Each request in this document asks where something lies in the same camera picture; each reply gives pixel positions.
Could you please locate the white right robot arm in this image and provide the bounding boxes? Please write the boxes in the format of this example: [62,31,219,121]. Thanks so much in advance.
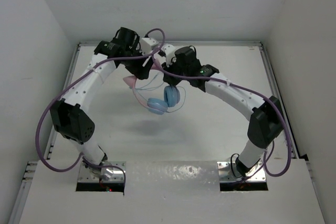
[159,45,283,178]

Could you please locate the thin blue headphone cable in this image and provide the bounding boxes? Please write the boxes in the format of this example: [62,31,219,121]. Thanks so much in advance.
[135,70,186,113]

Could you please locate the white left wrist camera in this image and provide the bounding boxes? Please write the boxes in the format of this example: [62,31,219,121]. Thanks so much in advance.
[140,37,159,55]

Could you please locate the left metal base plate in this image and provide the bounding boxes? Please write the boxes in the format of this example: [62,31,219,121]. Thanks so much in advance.
[78,161,126,183]

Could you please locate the pink blue cat-ear headphones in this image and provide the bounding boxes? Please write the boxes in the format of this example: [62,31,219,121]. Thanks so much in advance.
[123,64,185,115]

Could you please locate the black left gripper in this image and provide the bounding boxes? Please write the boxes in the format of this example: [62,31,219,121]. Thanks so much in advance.
[121,44,154,79]

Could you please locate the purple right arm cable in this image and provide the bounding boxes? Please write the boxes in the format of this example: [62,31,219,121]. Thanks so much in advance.
[157,61,292,177]

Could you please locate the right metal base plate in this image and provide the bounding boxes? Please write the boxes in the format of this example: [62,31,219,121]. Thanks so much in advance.
[217,161,267,183]

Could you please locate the metal base plate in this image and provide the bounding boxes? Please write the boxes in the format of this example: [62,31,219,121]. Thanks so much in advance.
[217,161,267,183]
[78,161,126,183]

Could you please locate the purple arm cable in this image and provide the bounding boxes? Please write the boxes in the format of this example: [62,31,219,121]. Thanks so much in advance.
[38,28,166,174]
[157,61,292,177]

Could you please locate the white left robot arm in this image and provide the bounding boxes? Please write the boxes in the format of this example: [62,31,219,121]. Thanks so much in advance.
[48,27,162,170]

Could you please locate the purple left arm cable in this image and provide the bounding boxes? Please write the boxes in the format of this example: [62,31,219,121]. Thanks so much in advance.
[38,28,166,174]

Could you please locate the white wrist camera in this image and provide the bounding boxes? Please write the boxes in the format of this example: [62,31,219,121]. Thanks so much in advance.
[159,44,177,67]
[140,37,159,55]

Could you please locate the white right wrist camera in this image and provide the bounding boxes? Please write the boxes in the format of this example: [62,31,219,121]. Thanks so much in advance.
[159,44,177,67]

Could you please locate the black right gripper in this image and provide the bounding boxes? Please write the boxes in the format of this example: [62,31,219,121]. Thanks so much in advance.
[162,57,189,86]

